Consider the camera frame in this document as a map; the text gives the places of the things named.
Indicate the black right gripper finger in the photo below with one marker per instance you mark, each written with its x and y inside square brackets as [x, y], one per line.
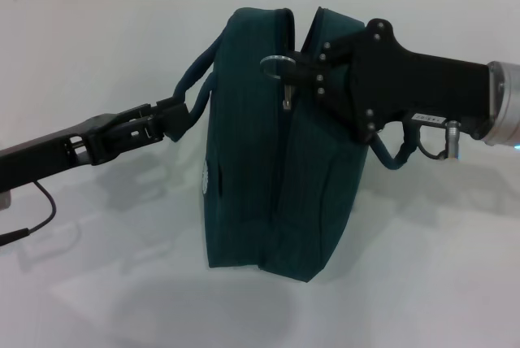
[325, 53]
[321, 88]

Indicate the teal insulated lunch bag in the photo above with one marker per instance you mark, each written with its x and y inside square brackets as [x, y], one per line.
[243, 181]

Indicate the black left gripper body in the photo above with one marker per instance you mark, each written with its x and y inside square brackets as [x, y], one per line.
[36, 157]

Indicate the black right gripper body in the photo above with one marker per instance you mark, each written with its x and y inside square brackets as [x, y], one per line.
[426, 83]

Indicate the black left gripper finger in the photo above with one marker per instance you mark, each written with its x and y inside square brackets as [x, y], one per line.
[170, 118]
[122, 144]

